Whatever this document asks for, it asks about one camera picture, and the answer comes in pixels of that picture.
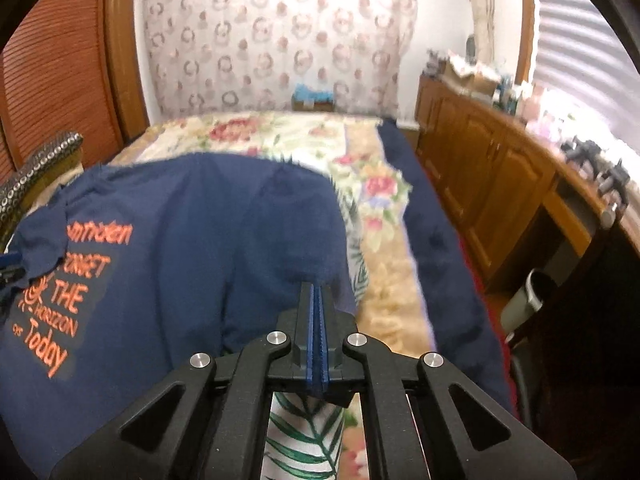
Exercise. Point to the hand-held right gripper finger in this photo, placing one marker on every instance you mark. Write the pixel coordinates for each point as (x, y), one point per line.
(322, 340)
(312, 340)

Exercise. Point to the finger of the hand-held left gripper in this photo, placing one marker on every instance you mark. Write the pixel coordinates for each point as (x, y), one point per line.
(10, 274)

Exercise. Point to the navy printed T-shirt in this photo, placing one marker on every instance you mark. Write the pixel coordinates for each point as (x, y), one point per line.
(175, 260)

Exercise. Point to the palm leaf print cloth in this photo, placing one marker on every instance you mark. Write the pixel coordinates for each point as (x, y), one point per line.
(300, 440)

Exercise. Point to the studded dark cushion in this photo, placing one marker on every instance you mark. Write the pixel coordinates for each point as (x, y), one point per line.
(35, 170)

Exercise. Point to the navy blanket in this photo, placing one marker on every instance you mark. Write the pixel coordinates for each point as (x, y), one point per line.
(440, 260)

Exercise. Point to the floral bedspread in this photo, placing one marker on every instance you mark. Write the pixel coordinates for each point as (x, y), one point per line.
(300, 135)

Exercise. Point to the grey trash bin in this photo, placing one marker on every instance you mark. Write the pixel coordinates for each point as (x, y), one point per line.
(525, 305)

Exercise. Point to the louvered wooden door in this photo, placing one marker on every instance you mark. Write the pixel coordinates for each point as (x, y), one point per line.
(55, 60)

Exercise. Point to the small box with blue items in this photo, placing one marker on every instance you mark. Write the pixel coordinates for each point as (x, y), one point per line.
(312, 99)

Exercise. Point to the wooden cabinet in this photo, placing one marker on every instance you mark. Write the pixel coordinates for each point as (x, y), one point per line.
(495, 170)

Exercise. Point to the cardboard box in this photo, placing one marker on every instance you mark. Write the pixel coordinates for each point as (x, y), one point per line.
(470, 77)

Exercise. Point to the cluster of small bottles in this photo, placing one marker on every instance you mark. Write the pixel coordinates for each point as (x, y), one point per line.
(510, 97)

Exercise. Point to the black clamp gadget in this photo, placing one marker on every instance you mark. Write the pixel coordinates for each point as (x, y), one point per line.
(614, 180)
(580, 152)

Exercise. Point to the white sheer curtain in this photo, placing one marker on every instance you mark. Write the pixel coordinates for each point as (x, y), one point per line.
(482, 5)

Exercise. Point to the striped window blind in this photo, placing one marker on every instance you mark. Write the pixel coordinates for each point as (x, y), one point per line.
(580, 35)

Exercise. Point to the patterned wall curtain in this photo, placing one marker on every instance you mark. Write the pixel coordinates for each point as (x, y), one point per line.
(280, 35)

